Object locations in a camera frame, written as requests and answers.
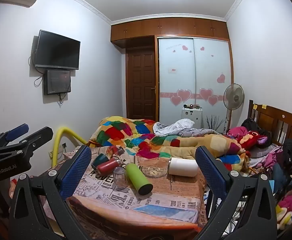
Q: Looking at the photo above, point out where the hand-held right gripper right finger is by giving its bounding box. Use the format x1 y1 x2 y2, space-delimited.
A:
193 145 278 240

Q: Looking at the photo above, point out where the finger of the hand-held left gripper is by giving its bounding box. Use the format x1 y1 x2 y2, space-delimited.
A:
0 123 29 147
0 126 54 161

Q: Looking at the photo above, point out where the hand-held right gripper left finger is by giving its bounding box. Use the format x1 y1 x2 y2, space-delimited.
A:
8 145 93 240

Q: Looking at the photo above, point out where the dark green cup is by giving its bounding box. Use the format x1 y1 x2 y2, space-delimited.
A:
91 153 109 170

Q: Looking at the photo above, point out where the clear glass cup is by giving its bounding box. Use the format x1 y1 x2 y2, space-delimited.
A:
113 167 129 187

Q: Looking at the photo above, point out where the white paper roll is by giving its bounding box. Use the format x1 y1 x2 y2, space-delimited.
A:
167 157 199 178

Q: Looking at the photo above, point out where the yellow foam tube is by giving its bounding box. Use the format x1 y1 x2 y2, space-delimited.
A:
51 127 89 167

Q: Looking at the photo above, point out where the red bottle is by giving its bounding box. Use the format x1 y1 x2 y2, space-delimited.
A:
97 158 123 176

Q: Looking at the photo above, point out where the pink cloth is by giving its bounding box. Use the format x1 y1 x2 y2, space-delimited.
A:
227 126 248 138

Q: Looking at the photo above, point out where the dry twig bundle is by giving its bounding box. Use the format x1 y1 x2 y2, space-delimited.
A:
205 115 226 131

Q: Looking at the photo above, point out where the red plush toy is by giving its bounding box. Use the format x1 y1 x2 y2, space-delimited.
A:
236 129 270 151

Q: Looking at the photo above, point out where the grey checked cloth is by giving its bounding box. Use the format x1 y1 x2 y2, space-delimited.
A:
153 119 222 138

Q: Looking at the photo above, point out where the small white cabinet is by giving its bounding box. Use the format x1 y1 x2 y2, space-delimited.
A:
181 104 203 130

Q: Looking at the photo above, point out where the glass ashtray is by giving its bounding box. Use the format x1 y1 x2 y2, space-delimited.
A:
141 165 168 179

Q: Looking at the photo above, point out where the green bottle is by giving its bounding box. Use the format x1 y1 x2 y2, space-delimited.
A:
125 162 153 196

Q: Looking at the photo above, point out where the black bag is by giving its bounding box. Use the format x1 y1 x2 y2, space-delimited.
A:
241 118 260 132

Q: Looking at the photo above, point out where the colourful patchwork quilt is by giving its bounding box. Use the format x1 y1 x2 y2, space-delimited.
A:
88 116 250 171

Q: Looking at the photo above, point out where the newspaper print tablecloth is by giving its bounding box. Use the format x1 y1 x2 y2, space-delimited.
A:
67 145 209 233

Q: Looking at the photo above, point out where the white standing fan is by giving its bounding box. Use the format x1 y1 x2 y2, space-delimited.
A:
223 83 246 133

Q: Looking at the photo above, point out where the brown wooden headboard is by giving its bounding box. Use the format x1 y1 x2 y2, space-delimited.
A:
247 100 292 148

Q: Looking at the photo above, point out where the pink plush toy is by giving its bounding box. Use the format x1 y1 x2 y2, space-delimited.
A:
276 194 292 213

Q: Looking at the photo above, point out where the white sliding door wardrobe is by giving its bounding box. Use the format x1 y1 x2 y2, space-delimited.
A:
157 36 234 131

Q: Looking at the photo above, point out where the brown wooden door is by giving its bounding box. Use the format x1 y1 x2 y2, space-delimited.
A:
125 49 158 122

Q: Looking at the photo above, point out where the brown wooden overhead cabinet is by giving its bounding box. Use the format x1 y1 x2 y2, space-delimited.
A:
110 18 231 50

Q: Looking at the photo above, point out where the small black wall monitor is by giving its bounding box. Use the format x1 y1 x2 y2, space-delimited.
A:
44 69 72 96

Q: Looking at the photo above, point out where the black wall television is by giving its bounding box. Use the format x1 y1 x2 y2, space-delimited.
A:
33 29 81 71

